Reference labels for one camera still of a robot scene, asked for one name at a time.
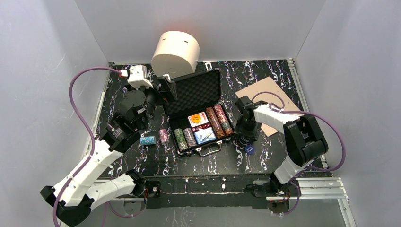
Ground black poker chip case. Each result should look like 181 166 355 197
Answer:
164 62 234 157

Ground clear triangular acrylic marker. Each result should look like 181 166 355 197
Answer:
201 131 216 142

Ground beige rectangular board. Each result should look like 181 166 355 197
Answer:
235 76 306 138

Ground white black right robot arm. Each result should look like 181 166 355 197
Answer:
235 96 328 197

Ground green chip stack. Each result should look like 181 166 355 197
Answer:
174 128 188 151

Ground blue small blind button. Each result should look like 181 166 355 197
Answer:
244 144 255 155

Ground red dice in case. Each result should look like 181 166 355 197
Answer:
192 123 211 132

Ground pink chip stack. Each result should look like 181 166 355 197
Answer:
158 129 169 145

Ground blue card deck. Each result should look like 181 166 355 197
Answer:
194 127 217 145

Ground red white chip stack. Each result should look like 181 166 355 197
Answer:
213 104 234 135

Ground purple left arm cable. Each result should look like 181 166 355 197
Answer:
52 66 129 227

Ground light blue chip stack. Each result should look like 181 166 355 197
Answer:
139 136 157 146

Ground yellow big blind button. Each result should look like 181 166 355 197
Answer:
191 114 202 123

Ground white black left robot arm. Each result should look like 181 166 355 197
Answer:
40 65 177 227

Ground white cylindrical lamp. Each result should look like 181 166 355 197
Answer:
151 31 200 79

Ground blue orange chip stack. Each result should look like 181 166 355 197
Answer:
183 128 197 148

